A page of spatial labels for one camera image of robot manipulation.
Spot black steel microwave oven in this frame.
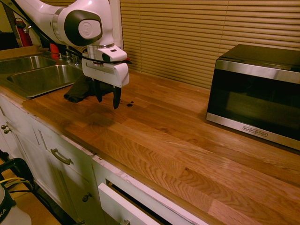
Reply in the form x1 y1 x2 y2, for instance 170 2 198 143
205 44 300 151

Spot black tubular stand frame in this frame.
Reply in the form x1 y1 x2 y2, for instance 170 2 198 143
0 157 36 192

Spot white open drawer front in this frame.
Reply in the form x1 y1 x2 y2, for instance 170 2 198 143
97 183 166 225

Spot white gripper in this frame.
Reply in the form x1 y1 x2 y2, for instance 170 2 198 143
81 58 130 110

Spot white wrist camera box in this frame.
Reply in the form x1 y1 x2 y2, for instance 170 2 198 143
97 47 128 63

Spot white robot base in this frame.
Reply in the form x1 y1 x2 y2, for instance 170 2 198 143
0 184 32 225

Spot metal bar cabinet handle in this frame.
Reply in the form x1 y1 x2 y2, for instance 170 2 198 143
50 148 74 165

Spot white kitchen cabinets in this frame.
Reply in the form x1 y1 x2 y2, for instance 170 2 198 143
0 92 208 225

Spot red spray bottle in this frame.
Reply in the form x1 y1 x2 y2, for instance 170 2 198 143
49 43 60 60

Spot chrome kitchen faucet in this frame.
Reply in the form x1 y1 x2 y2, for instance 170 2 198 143
22 24 81 66

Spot black box appliance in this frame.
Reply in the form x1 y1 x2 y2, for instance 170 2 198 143
0 31 20 51

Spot red fire extinguisher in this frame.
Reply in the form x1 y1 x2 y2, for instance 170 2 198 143
14 18 34 48

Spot yellow cables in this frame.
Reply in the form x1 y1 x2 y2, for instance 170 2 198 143
0 176 29 187

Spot wide beige window blinds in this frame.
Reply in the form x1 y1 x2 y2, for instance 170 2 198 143
120 0 300 90

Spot stainless steel double sink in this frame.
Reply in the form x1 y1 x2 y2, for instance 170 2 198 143
0 52 85 99

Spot dark cloth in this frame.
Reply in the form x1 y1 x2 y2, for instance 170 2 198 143
63 74 115 104

